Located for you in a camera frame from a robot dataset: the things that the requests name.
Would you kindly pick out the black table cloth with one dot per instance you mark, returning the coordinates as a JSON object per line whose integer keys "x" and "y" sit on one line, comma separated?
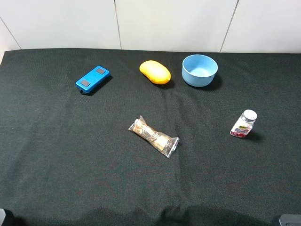
{"x": 68, "y": 159}

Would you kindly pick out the light blue bowl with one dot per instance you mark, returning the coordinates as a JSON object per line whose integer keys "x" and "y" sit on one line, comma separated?
{"x": 198, "y": 70}

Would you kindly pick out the yellow mango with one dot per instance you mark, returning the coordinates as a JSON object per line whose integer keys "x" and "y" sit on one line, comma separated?
{"x": 155, "y": 72}

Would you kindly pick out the clear wrapped snack bar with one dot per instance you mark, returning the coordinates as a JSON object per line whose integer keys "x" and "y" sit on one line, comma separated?
{"x": 165, "y": 144}

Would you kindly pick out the small clear bottle white cap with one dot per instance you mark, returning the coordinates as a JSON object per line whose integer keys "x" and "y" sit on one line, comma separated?
{"x": 244, "y": 124}

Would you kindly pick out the blue rectangular box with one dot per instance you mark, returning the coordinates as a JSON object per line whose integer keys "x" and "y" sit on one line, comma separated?
{"x": 92, "y": 79}

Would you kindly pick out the grey object bottom left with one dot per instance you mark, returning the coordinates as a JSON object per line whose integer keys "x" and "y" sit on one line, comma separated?
{"x": 2, "y": 217}

